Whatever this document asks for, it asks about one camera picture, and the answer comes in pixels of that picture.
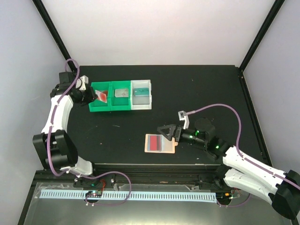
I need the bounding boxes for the right small circuit board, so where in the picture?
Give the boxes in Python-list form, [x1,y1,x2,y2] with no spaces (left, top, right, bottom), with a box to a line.
[216,192,237,200]

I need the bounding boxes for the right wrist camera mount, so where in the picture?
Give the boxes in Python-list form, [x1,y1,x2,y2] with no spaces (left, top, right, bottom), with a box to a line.
[178,111,189,129]

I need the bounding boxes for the white floral card in bin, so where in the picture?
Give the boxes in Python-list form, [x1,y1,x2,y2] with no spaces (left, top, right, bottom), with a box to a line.
[114,88,129,98]

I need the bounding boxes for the middle green plastic bin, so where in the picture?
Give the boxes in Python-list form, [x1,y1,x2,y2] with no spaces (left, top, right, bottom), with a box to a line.
[108,81,131,111]

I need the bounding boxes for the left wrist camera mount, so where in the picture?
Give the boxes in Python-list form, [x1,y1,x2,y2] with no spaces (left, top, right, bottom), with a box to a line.
[75,75,89,91]

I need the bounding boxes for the small circuit board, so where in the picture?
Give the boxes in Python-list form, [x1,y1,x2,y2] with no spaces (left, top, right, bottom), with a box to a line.
[85,190,103,198]
[216,192,237,200]

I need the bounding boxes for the black frame post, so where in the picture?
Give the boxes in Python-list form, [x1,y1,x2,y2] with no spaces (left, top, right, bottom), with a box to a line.
[32,0,71,60]
[239,0,285,72]

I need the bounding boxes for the light blue slotted cable duct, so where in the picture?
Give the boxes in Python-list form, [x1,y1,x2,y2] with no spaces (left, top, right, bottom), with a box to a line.
[39,189,217,203]

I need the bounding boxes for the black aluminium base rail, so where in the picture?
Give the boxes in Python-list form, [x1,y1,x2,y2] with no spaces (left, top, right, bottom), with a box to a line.
[33,164,230,190]

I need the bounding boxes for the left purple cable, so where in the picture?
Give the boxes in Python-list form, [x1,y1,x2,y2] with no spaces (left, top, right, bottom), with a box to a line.
[45,58,132,207]

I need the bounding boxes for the left small circuit board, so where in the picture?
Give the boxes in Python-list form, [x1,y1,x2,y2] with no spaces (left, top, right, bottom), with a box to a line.
[85,190,103,198]

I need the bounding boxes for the right black frame post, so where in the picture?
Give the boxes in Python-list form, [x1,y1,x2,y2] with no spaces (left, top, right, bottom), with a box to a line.
[239,0,285,72]

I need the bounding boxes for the white translucent plastic bin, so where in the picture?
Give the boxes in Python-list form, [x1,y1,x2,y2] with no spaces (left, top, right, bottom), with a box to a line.
[130,80,152,110]

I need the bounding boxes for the left black frame post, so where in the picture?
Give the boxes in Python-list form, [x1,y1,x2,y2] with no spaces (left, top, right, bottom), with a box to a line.
[32,0,71,60]

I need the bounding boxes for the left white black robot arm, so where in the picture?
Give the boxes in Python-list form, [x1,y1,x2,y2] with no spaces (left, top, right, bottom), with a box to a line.
[32,72,101,187]

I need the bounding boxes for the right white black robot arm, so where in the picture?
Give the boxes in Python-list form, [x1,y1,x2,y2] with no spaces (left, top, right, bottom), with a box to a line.
[157,118,300,220]

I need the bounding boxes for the left green plastic bin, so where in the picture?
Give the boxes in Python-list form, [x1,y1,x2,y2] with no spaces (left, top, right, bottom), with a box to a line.
[89,82,111,113]

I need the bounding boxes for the teal VIP card in bin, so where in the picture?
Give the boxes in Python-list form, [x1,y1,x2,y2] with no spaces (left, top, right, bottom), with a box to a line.
[133,88,150,97]

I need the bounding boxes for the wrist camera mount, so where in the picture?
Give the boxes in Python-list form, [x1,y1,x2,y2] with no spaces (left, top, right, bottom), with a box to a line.
[75,75,89,91]
[178,111,189,129]

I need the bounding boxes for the green plastic bin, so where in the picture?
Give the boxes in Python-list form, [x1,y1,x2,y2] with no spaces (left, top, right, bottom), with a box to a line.
[108,81,131,111]
[89,82,111,113]

